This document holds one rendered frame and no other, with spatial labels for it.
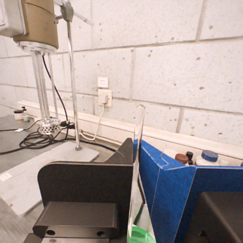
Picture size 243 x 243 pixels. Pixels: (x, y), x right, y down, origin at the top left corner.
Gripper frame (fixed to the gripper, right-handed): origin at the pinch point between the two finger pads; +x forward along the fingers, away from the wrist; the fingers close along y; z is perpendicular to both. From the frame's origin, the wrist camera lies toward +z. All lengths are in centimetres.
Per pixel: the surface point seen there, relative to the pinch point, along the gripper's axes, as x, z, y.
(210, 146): 30.6, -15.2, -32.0
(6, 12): 22.4, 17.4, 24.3
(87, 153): 37.4, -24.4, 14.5
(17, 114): 78, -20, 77
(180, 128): 39.2, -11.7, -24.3
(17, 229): 10.2, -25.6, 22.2
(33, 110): 83, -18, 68
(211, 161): 22.6, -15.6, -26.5
